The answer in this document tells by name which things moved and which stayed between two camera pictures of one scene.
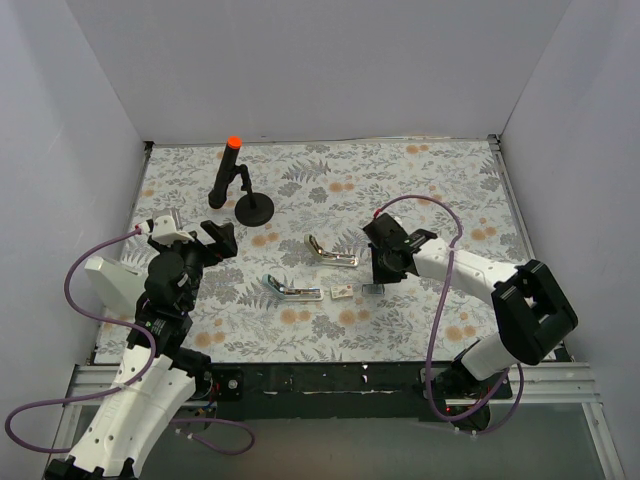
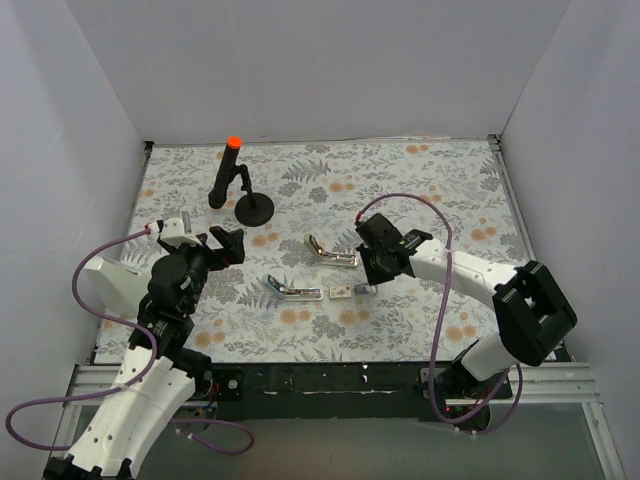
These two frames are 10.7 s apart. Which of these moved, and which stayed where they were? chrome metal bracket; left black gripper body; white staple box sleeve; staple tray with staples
Moved: staple tray with staples
Stayed: left black gripper body; chrome metal bracket; white staple box sleeve
